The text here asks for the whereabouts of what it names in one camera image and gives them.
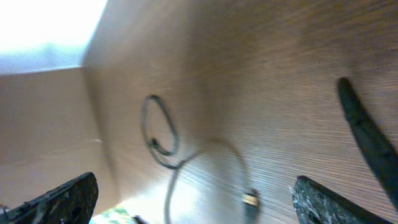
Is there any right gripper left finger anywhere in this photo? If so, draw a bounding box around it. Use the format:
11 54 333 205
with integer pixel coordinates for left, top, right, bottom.
1 172 99 224

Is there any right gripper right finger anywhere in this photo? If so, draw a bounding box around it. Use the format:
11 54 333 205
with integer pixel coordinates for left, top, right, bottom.
292 175 391 224

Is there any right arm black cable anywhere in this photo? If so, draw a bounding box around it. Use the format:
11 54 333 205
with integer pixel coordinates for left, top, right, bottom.
336 77 398 211

